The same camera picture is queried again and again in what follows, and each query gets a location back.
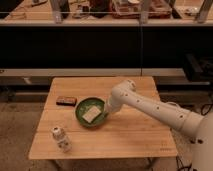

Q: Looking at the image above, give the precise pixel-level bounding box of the green ceramic bowl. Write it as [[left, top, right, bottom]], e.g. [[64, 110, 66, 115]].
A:
[[75, 97, 107, 128]]

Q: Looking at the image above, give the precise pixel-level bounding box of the brown rectangular snack bar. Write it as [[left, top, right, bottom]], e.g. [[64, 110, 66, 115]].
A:
[[56, 96, 77, 106]]

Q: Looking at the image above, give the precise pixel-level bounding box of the long grey shelf bench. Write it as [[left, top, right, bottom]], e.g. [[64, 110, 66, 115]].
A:
[[0, 68, 211, 86]]

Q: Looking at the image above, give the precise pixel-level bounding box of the pale sponge in bowl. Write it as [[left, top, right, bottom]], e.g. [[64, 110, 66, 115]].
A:
[[82, 106, 101, 123]]

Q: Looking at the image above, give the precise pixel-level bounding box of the wooden folding table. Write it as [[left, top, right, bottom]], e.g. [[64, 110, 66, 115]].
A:
[[29, 77, 177, 160]]

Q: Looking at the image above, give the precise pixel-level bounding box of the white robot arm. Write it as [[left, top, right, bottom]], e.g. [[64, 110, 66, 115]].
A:
[[104, 80, 213, 171]]

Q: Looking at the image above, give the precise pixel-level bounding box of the black box at right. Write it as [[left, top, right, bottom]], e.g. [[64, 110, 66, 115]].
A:
[[183, 54, 213, 82]]

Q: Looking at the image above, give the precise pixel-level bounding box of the black cable on floor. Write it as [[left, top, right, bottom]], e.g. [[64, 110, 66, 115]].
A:
[[175, 139, 213, 171]]

